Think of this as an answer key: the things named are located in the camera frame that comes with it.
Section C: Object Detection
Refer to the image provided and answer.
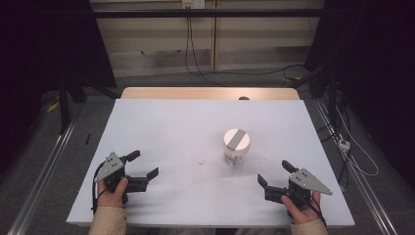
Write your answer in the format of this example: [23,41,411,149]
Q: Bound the person's left hand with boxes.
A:
[96,177,129,209]

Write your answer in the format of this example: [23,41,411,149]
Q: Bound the white wall outlet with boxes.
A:
[181,0,207,10]

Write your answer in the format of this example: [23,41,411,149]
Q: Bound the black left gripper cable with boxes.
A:
[91,161,110,214]

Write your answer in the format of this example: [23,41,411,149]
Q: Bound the white round jar lid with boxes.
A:
[222,128,252,157]

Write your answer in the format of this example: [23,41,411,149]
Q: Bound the person's right hand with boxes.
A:
[281,191,323,225]

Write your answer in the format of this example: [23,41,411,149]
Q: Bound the clear glass jar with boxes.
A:
[223,148,251,167]

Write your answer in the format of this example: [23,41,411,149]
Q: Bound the black metal stand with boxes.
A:
[58,75,71,135]

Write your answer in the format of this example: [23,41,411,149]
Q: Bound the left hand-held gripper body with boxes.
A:
[94,151,150,205]

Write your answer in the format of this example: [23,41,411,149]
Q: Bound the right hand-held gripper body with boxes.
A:
[264,167,334,208]

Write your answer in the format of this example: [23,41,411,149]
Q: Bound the metal floor rail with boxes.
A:
[6,120,76,235]
[313,98,399,235]

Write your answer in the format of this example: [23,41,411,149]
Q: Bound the black hanging wall cable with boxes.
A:
[184,8,229,88]

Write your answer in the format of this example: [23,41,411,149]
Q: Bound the black horizontal bar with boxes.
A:
[92,8,327,20]

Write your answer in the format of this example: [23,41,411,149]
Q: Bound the black curtain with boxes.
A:
[0,0,117,184]
[304,0,415,190]

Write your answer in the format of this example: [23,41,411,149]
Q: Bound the white floor cable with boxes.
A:
[335,107,380,178]

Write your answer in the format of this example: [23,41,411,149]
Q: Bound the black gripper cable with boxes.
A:
[292,190,328,227]
[91,161,110,214]

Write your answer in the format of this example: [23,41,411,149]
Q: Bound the wooden table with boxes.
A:
[120,86,300,101]

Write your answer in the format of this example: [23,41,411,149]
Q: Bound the black floor cable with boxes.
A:
[195,64,307,78]

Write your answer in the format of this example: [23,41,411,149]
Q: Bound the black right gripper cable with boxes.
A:
[292,190,328,227]

